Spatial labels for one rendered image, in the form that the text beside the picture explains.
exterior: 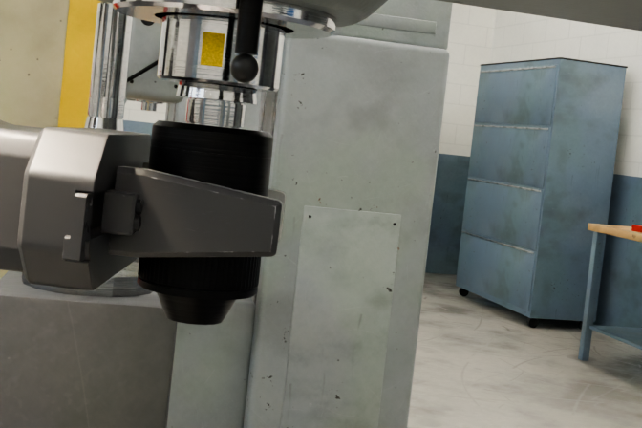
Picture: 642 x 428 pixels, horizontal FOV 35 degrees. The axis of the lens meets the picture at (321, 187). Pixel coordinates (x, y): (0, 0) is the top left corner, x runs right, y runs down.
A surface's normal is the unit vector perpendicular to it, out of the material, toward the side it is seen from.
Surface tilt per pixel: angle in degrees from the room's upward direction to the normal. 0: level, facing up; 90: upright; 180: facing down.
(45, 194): 90
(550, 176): 90
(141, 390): 90
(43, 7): 90
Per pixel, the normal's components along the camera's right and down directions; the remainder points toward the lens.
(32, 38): 0.26, 0.08
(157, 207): 0.01, 0.05
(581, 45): -0.96, -0.09
